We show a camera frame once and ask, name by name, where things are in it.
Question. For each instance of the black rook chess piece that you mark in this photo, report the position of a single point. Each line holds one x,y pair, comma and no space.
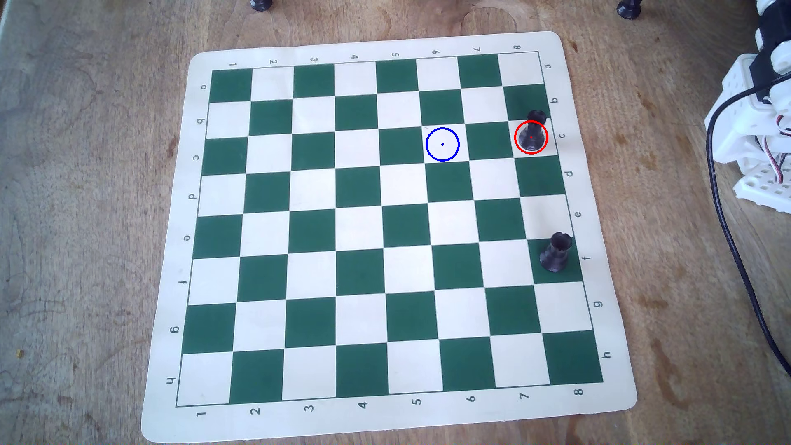
556,252
532,133

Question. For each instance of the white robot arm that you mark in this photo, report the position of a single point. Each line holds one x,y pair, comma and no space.
744,123

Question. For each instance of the green and white chess mat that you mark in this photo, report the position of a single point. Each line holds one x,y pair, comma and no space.
358,247

